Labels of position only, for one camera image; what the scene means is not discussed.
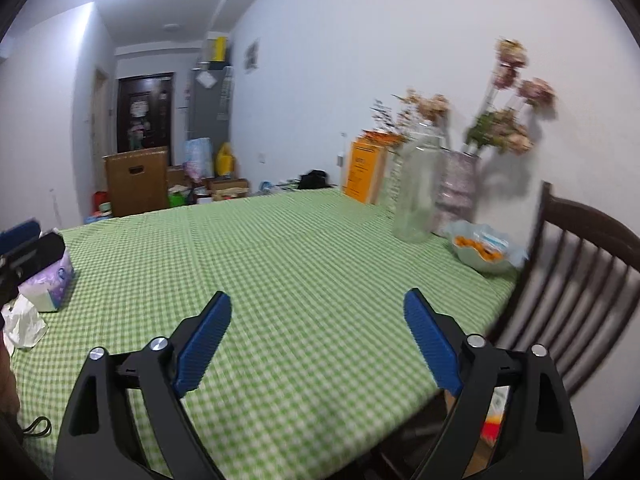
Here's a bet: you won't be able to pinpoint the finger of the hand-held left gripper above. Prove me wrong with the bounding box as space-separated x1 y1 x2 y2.
0 217 42 256
0 232 67 305

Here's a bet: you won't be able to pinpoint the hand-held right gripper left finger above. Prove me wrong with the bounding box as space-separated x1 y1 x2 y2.
52 290 233 480

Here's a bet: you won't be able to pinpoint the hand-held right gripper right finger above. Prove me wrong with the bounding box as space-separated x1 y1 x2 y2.
402 287 585 480

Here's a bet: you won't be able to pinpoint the purple tissue pack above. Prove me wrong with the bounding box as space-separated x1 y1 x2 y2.
19 247 75 313

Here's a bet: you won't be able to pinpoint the white crumpled tissue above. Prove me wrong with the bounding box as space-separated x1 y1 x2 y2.
0 294 48 351

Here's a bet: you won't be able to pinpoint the pale green glass bowl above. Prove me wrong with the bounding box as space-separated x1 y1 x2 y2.
446 220 527 276

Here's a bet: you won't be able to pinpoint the orange snack pieces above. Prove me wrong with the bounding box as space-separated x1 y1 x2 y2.
457 236 503 262

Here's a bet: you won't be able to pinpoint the brown wooden chair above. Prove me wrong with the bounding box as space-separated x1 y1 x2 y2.
103 146 170 218

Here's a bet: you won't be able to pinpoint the green checked tablecloth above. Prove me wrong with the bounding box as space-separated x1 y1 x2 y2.
10 187 521 480

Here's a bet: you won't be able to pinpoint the tall clear glass vase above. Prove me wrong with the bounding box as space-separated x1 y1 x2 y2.
391 122 447 244

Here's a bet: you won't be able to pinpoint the pink ribbed vase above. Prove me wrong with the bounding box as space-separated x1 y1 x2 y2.
432 150 482 237

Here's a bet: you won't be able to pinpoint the open cardboard box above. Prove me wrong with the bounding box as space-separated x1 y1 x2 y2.
209 178 250 201

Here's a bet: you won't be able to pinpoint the white patterned vase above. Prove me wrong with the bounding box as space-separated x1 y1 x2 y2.
382 152 403 218

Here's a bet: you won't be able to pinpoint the dark wooden spindle chair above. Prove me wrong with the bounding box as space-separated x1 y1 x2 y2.
380 181 640 480

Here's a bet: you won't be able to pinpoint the dark entrance door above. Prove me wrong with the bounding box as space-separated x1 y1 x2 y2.
116 72 176 153

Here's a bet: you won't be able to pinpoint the orange cardboard box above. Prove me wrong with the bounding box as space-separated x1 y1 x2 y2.
342 130 401 205

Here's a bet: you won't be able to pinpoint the yellow tote bag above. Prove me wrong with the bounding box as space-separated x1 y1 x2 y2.
215 142 237 178

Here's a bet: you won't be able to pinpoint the blue printed gift bag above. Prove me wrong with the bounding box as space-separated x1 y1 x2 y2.
182 137 216 181

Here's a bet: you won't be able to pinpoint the black bag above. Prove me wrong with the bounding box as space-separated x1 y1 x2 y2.
298 170 331 191

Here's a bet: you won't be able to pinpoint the grey refrigerator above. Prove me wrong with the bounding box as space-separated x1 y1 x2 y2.
187 67 233 181

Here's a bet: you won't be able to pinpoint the pink artificial flower bouquet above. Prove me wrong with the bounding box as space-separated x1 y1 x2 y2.
462 37 557 156

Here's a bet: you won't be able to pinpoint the dry budded branches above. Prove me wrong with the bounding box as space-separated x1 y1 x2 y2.
370 100 401 136

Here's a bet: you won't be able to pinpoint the peach artificial flower sprig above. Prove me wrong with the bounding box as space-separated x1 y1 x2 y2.
392 87 451 128

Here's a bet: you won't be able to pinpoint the black strap loop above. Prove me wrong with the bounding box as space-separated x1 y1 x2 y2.
19 416 52 438

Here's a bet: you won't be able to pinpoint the small wall picture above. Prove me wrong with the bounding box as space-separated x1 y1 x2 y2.
243 39 261 75

